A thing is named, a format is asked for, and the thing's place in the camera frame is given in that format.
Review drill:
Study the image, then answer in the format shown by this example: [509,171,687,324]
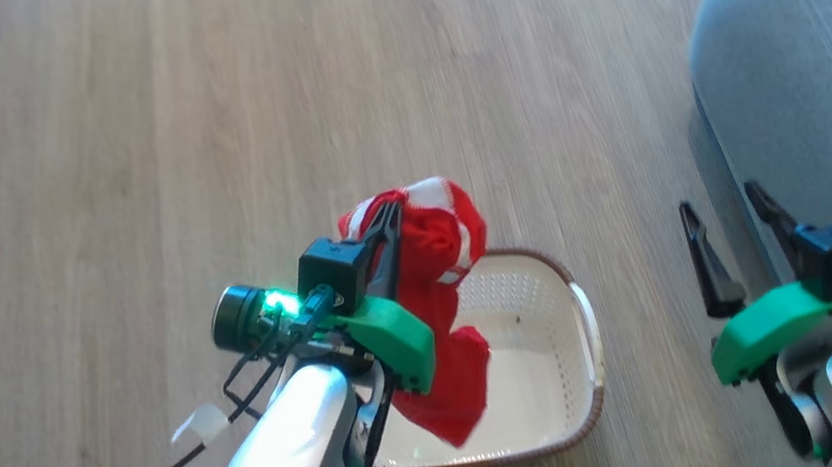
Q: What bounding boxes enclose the white laundry basket brown rim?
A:
[330,234,619,467]

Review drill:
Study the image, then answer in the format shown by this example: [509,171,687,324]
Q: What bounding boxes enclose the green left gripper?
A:
[302,198,444,409]

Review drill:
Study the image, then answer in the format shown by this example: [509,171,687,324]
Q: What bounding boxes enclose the white cable tag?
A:
[165,400,235,450]

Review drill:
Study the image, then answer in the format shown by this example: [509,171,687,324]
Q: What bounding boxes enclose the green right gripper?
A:
[677,166,832,389]

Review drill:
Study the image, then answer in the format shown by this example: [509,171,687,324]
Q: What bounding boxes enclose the red garment with white stripes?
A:
[332,170,523,462]

